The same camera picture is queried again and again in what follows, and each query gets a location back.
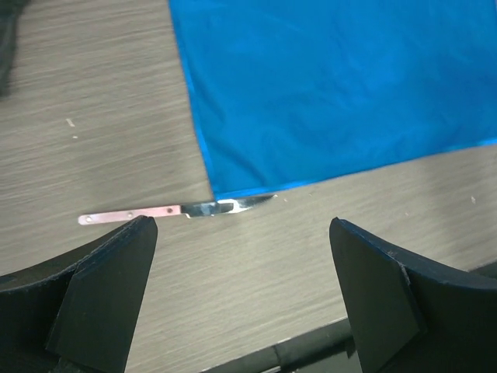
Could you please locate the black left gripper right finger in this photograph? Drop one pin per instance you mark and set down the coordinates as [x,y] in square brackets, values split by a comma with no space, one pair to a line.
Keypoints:
[409,313]

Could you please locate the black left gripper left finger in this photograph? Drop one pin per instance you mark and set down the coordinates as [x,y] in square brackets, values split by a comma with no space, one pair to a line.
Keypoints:
[77,312]

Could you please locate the pink handled steel knife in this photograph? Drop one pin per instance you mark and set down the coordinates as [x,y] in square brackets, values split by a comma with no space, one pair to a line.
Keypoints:
[190,210]

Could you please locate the blue satin napkin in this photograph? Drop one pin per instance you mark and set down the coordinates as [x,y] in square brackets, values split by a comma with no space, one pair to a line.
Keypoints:
[288,93]

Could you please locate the dark striped button shirt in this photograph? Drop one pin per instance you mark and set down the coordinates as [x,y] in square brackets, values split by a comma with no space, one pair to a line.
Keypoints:
[11,10]

